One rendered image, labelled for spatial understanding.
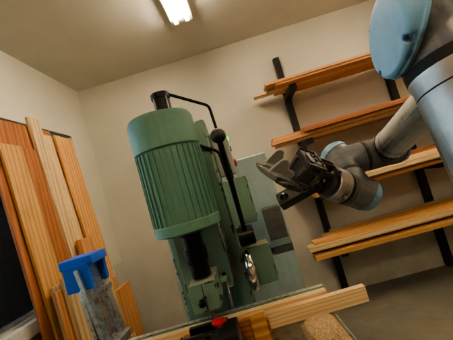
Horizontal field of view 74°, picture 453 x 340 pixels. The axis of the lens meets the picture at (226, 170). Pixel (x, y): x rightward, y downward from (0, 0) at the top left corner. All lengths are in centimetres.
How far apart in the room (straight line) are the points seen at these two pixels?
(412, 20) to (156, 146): 55
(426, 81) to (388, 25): 8
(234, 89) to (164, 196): 256
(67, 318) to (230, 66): 255
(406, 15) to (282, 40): 302
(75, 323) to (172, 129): 157
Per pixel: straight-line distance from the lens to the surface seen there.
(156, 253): 328
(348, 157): 94
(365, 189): 86
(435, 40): 42
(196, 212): 73
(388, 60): 45
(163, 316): 345
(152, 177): 75
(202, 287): 79
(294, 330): 85
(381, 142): 92
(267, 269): 99
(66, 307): 211
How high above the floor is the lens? 127
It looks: 3 degrees up
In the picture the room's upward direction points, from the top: 16 degrees counter-clockwise
